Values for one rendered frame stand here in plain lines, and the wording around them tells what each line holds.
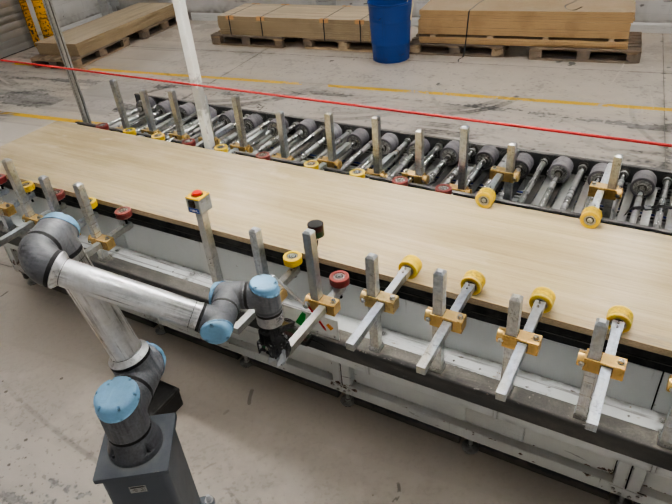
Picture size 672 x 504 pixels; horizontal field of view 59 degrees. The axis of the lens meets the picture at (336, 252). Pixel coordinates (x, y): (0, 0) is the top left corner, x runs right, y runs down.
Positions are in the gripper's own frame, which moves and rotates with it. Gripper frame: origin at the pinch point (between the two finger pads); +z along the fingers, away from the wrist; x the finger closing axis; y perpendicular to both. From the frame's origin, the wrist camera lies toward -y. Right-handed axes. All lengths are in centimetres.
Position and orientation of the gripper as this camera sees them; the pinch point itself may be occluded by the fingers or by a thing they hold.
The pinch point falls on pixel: (282, 361)
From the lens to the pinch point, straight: 214.3
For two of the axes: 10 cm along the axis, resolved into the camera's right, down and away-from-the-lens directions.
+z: 0.8, 8.2, 5.7
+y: -4.9, 5.3, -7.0
